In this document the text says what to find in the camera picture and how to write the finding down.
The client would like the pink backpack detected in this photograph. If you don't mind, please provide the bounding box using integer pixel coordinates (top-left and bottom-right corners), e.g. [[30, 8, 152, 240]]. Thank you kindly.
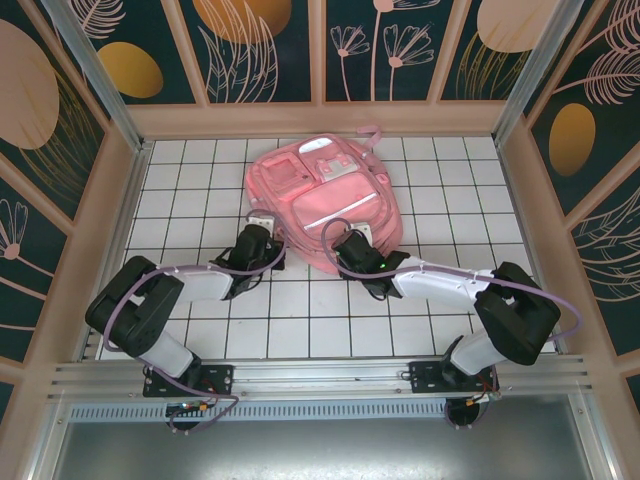
[[244, 124, 405, 274]]

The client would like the clear acrylic bar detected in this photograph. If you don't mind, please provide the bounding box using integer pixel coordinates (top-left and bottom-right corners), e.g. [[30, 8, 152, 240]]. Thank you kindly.
[[42, 0, 154, 154]]

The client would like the aluminium mounting rail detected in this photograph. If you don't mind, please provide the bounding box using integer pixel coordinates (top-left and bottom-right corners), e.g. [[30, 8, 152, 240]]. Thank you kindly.
[[47, 353, 597, 401]]

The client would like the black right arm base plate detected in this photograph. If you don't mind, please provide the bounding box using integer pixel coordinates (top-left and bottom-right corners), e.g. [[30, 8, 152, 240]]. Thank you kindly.
[[408, 358, 502, 396]]

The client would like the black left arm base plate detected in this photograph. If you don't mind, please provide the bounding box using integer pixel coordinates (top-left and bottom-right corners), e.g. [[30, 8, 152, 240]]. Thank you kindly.
[[142, 363, 236, 399]]

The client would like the aluminium side rail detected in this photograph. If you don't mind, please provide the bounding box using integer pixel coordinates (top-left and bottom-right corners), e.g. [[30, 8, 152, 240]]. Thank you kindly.
[[74, 141, 155, 361]]

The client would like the grey slotted cable duct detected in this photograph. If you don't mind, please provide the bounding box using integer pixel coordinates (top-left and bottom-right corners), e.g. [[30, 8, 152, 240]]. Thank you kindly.
[[67, 402, 451, 424]]

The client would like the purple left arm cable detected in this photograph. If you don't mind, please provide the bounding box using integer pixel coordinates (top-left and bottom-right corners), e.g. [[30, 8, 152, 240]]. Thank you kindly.
[[102, 212, 290, 437]]

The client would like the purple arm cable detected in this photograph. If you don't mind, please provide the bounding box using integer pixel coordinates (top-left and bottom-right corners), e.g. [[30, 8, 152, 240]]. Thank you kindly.
[[322, 217, 585, 431], [102, 212, 290, 437]]

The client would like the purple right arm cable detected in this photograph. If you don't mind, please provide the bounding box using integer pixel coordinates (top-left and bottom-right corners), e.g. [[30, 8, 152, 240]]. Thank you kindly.
[[322, 217, 585, 431]]

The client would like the aluminium corner post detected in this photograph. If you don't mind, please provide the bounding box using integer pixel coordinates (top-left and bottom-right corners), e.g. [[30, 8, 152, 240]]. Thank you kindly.
[[492, 0, 584, 144]]

